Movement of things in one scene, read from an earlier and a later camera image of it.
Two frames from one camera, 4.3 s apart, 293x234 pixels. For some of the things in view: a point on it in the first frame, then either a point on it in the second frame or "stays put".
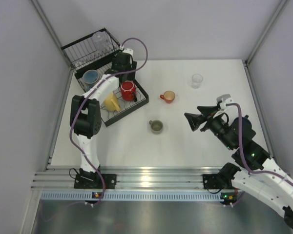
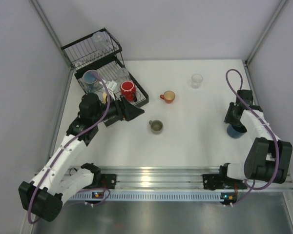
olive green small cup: [156, 126] stays put
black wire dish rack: [91, 57] stays put
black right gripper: [208, 119] to [233, 114]
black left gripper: [128, 76] to [122, 108]
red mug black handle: [128, 91] stays put
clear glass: [101, 41] stays put
